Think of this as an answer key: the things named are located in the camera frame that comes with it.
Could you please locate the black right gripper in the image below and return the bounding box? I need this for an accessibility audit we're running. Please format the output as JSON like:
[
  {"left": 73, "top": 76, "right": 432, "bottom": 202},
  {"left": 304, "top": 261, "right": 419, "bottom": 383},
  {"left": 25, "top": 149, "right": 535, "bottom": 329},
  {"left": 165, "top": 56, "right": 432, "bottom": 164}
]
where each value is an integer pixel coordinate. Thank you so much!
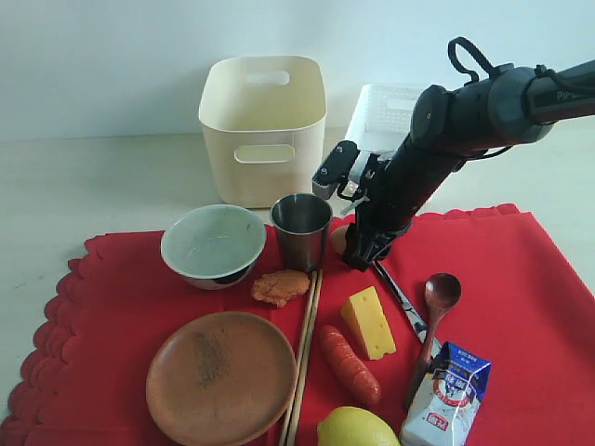
[{"left": 343, "top": 153, "right": 414, "bottom": 271}]

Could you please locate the brown egg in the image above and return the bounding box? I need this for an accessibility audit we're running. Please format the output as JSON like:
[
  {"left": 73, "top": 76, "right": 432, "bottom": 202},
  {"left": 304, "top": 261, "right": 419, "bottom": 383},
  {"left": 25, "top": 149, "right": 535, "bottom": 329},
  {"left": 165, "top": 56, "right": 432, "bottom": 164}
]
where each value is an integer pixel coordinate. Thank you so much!
[{"left": 330, "top": 225, "right": 349, "bottom": 256}]

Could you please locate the yellow cheese wedge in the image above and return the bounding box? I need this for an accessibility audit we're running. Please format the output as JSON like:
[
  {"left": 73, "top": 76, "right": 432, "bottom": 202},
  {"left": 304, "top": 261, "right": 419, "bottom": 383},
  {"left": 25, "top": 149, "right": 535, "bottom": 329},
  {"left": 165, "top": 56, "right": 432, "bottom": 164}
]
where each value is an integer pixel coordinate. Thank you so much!
[{"left": 340, "top": 286, "right": 397, "bottom": 361}]

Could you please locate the orange fried nugget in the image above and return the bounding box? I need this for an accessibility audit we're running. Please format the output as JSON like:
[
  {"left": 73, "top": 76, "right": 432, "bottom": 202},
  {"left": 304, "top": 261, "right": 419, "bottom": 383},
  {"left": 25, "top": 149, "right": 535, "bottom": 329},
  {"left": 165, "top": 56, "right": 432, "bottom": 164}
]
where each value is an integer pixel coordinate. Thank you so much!
[{"left": 251, "top": 269, "right": 311, "bottom": 308}]

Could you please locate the red sausage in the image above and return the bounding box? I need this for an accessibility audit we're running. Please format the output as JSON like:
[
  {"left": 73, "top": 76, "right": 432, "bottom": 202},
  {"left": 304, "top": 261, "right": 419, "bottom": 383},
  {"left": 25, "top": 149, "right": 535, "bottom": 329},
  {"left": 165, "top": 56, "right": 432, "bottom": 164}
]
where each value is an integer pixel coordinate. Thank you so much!
[{"left": 319, "top": 325, "right": 381, "bottom": 407}]

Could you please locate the yellow lemon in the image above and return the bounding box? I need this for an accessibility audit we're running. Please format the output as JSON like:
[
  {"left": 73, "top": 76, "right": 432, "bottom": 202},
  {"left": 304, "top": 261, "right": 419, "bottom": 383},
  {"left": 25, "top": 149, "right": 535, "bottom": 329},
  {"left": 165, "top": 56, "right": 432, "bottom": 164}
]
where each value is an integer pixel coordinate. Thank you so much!
[{"left": 317, "top": 406, "right": 401, "bottom": 446}]

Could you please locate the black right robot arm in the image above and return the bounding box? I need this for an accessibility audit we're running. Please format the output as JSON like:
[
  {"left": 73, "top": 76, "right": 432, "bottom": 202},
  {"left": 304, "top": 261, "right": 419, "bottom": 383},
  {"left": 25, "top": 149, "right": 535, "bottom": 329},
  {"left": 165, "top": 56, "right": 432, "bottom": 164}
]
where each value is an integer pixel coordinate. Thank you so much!
[{"left": 343, "top": 37, "right": 594, "bottom": 271}]

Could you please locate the stainless steel cup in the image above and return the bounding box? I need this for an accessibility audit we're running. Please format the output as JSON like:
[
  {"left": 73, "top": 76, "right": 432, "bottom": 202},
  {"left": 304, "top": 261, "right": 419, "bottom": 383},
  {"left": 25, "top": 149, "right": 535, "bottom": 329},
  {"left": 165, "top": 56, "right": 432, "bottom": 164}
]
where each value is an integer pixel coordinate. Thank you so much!
[{"left": 271, "top": 193, "right": 333, "bottom": 273}]

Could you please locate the wooden chopstick right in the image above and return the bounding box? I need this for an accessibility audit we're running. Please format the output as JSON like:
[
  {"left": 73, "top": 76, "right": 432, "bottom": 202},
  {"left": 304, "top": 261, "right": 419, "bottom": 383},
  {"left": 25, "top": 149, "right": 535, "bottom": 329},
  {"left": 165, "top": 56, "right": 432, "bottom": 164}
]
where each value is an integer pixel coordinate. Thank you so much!
[{"left": 285, "top": 269, "right": 324, "bottom": 446}]

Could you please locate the wooden chopstick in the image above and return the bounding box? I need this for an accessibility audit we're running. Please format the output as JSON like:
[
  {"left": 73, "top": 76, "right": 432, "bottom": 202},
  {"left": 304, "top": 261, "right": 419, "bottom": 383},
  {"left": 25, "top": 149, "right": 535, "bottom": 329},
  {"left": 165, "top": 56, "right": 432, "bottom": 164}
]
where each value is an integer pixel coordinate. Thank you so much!
[
  {"left": 285, "top": 269, "right": 324, "bottom": 446},
  {"left": 278, "top": 270, "right": 318, "bottom": 446}
]

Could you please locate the dark wooden spoon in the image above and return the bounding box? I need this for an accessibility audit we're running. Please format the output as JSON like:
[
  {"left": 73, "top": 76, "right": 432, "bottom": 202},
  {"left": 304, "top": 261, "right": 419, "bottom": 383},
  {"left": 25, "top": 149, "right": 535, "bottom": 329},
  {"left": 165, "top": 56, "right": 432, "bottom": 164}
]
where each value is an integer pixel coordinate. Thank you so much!
[{"left": 403, "top": 272, "right": 462, "bottom": 410}]

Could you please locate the white perforated plastic basket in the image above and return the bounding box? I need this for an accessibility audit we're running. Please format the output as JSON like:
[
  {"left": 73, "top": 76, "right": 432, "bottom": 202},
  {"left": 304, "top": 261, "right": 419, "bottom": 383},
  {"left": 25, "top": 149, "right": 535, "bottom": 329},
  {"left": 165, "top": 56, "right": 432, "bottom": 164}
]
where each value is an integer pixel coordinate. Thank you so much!
[{"left": 344, "top": 84, "right": 424, "bottom": 158}]

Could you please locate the steel table knife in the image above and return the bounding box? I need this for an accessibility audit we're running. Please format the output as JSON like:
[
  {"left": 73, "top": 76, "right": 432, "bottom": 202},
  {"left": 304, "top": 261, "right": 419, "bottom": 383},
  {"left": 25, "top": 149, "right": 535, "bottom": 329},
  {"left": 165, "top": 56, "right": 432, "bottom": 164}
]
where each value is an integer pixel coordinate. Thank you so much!
[{"left": 373, "top": 260, "right": 429, "bottom": 343}]

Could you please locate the cream plastic bin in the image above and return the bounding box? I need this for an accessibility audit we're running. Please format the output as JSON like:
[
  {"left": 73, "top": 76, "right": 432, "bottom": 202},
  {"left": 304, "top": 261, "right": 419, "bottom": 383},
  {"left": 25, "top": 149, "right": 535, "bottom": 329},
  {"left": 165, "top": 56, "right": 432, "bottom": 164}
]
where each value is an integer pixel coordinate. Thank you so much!
[{"left": 197, "top": 56, "right": 326, "bottom": 208}]

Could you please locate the red scalloped table cloth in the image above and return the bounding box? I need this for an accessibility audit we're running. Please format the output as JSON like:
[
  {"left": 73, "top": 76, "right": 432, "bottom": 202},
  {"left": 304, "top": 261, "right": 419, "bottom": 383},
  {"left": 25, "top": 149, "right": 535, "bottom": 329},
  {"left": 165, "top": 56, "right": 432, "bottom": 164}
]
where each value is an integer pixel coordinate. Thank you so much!
[{"left": 1, "top": 204, "right": 594, "bottom": 445}]

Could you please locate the white ceramic bowl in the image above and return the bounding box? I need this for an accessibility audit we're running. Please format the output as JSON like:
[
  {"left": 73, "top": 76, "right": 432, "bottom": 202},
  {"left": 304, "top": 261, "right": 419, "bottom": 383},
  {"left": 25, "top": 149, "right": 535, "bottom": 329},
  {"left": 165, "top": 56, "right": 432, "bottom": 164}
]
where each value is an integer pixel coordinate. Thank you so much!
[{"left": 160, "top": 204, "right": 267, "bottom": 291}]

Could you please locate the blue white milk carton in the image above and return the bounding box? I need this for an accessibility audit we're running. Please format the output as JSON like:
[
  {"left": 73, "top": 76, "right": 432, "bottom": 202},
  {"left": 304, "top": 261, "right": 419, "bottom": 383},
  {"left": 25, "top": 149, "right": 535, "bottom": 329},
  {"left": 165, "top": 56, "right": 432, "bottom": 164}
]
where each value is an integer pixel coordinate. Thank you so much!
[{"left": 399, "top": 342, "right": 492, "bottom": 446}]

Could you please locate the brown wooden plate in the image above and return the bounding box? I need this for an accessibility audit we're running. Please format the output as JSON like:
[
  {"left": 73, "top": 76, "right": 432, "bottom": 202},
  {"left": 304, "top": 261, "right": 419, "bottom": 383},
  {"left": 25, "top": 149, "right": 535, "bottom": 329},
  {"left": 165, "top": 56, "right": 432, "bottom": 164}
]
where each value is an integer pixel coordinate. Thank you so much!
[{"left": 145, "top": 311, "right": 298, "bottom": 445}]

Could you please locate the wooden chopstick left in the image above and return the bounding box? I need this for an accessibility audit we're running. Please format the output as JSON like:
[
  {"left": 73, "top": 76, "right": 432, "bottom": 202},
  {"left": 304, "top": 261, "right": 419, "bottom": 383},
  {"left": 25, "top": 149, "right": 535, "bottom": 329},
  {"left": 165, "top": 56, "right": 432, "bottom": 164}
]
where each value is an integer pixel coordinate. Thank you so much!
[{"left": 278, "top": 270, "right": 318, "bottom": 446}]

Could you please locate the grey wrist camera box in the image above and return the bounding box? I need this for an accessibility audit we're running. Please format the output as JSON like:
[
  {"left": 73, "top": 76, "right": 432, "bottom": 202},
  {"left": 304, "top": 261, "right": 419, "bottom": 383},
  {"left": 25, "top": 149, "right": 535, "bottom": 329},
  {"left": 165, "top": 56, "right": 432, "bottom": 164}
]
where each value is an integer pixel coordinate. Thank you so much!
[{"left": 311, "top": 140, "right": 360, "bottom": 200}]

